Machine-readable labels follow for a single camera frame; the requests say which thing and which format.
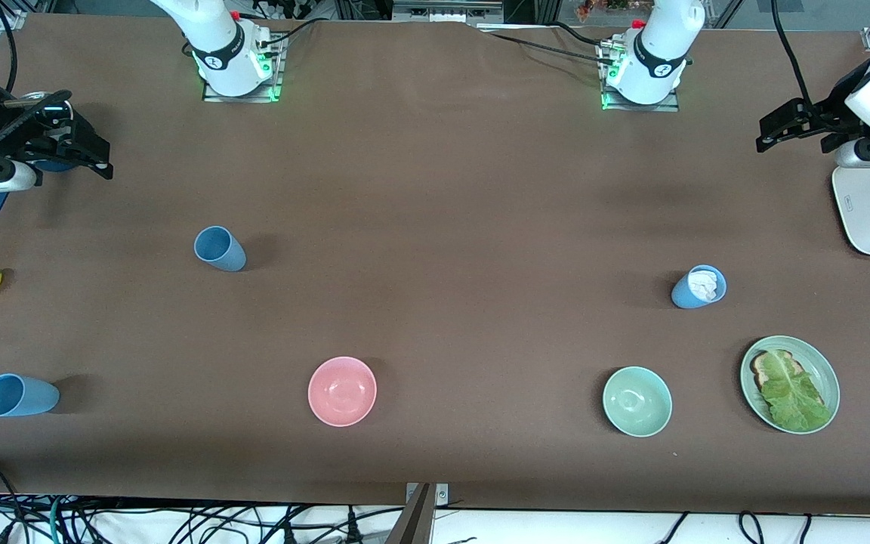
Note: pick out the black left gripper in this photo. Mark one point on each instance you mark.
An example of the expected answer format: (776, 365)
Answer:
(830, 118)

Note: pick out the green lettuce leaf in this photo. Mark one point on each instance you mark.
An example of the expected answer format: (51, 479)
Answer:
(794, 397)

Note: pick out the small metal bracket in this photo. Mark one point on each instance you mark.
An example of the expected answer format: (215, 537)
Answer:
(442, 495)

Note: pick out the blue cup holding paper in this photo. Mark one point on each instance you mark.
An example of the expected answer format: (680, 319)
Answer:
(683, 295)

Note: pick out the crumpled white paper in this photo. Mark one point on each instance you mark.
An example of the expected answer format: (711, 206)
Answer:
(703, 285)

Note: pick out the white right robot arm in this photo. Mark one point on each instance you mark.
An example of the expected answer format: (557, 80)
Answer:
(220, 45)

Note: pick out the green plate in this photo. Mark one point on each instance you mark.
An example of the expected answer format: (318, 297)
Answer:
(824, 374)

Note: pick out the toast slice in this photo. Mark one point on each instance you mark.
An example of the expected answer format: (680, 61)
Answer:
(761, 370)

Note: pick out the grey power strip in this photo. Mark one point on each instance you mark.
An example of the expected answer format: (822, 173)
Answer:
(446, 9)

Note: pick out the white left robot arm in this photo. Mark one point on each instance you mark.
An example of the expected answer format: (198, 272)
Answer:
(661, 45)

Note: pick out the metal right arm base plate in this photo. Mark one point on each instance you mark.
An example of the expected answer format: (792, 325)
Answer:
(276, 72)

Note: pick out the green bowl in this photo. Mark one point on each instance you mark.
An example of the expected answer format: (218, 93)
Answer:
(637, 401)

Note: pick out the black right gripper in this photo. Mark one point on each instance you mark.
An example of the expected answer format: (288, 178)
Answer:
(27, 131)

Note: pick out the brown table cover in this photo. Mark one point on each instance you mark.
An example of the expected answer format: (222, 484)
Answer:
(435, 189)

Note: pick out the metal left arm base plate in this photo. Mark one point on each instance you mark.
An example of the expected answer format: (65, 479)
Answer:
(607, 94)

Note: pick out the pink bowl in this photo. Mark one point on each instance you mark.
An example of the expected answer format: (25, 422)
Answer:
(342, 391)

